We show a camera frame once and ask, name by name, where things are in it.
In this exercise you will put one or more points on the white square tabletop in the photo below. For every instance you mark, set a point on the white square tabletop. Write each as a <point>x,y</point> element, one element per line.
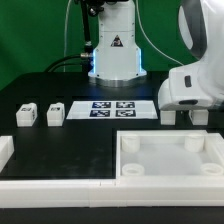
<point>169,153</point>

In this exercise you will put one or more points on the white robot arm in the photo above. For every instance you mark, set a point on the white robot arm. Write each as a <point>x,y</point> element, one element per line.
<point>117,58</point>

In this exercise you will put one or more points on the white sheet with tags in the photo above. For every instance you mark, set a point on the white sheet with tags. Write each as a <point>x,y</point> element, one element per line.
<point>140,109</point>

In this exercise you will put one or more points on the white U-shaped obstacle fence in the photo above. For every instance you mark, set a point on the white U-shaped obstacle fence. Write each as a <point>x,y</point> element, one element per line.
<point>116,192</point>

